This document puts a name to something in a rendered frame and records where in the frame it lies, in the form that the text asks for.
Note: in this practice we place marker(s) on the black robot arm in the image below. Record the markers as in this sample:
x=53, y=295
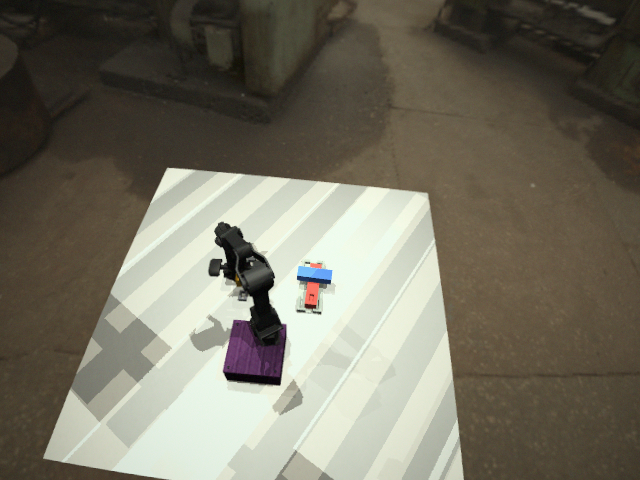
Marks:
x=257, y=281

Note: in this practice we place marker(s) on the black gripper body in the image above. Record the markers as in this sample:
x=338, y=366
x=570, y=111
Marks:
x=229, y=268

